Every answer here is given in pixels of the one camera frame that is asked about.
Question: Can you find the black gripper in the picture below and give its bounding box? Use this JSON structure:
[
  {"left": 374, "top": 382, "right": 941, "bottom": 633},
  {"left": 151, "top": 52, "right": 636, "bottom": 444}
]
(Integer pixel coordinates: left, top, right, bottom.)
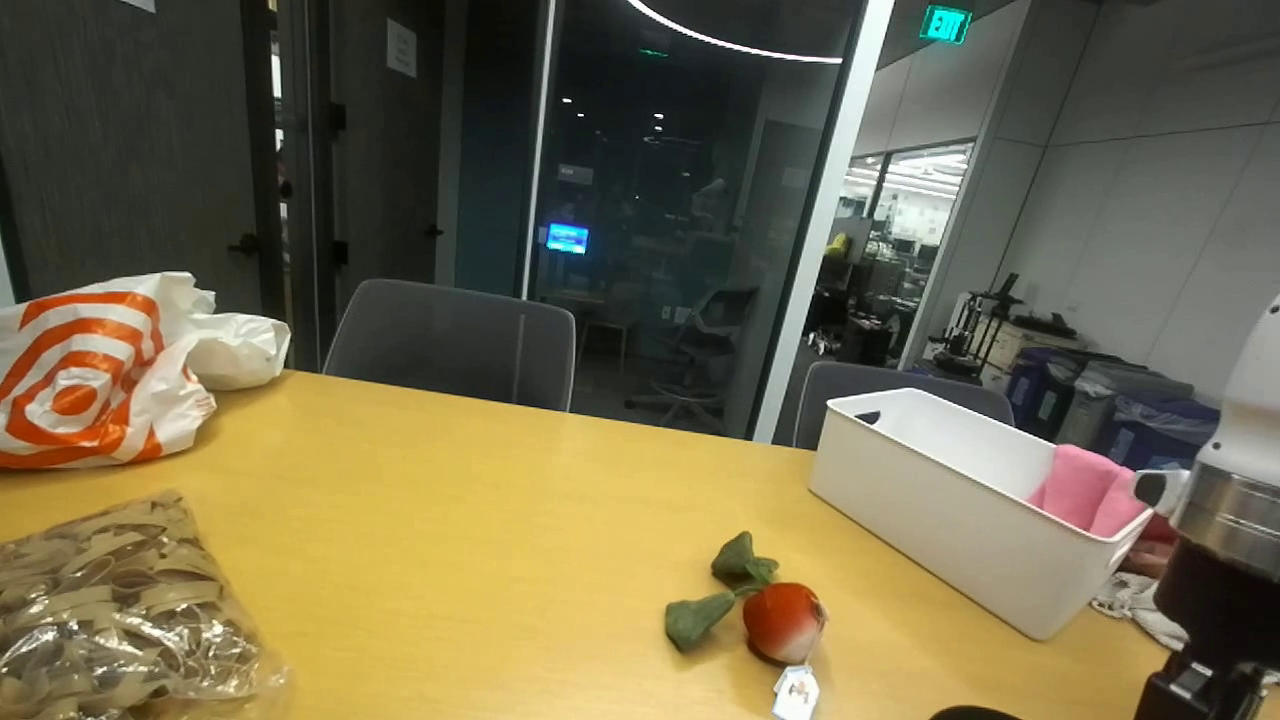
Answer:
[{"left": 1136, "top": 651, "right": 1270, "bottom": 720}]

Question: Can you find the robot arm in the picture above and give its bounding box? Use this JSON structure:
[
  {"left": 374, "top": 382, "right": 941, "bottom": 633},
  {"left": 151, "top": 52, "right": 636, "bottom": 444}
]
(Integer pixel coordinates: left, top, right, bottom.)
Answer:
[{"left": 1136, "top": 302, "right": 1280, "bottom": 720}]

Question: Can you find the grey cloth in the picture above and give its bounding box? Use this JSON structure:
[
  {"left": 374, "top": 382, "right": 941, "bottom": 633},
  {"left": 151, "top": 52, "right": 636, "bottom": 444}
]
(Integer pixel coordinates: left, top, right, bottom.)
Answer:
[{"left": 1090, "top": 574, "right": 1188, "bottom": 651}]

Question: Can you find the green exit sign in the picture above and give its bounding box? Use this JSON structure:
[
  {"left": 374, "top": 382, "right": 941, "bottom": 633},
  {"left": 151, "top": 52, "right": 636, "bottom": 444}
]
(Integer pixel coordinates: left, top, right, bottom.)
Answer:
[{"left": 922, "top": 6, "right": 974, "bottom": 46}]

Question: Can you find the blue lit screen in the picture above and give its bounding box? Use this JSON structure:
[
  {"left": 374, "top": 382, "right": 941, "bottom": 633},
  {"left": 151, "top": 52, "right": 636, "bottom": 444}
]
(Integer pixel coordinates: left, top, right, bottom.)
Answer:
[{"left": 544, "top": 221, "right": 592, "bottom": 257}]

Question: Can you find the black bowl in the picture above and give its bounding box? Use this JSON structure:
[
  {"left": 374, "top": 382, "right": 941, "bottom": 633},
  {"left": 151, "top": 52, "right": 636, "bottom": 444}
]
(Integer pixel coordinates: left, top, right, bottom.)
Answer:
[{"left": 927, "top": 706, "right": 1020, "bottom": 720}]

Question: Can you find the plush radish toy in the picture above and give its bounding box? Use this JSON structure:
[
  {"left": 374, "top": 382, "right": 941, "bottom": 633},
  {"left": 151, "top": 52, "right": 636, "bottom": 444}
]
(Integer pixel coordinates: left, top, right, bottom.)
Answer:
[{"left": 666, "top": 534, "right": 830, "bottom": 664}]

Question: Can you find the dark pink cloth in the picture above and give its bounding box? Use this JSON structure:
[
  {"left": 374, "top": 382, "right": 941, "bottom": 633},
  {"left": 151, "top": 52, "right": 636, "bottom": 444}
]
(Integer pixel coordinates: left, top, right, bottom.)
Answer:
[{"left": 1029, "top": 444, "right": 1147, "bottom": 538}]

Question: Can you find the white plastic bin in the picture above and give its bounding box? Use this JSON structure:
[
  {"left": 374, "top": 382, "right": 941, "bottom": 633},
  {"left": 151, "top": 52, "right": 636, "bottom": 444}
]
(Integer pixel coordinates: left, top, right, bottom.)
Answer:
[{"left": 808, "top": 387, "right": 1154, "bottom": 641}]

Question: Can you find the orange white plastic bag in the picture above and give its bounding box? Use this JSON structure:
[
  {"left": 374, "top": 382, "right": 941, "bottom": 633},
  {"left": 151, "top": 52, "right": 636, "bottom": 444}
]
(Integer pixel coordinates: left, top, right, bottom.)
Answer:
[{"left": 0, "top": 271, "right": 294, "bottom": 471}]

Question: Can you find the grey chair left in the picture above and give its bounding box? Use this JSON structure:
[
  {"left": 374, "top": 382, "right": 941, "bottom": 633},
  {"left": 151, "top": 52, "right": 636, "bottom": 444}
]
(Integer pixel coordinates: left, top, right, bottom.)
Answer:
[{"left": 325, "top": 280, "right": 578, "bottom": 409}]

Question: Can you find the clear bag of snacks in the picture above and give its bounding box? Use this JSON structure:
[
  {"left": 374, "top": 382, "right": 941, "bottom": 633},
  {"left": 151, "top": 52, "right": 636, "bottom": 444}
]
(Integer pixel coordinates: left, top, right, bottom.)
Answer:
[{"left": 0, "top": 494, "right": 288, "bottom": 720}]

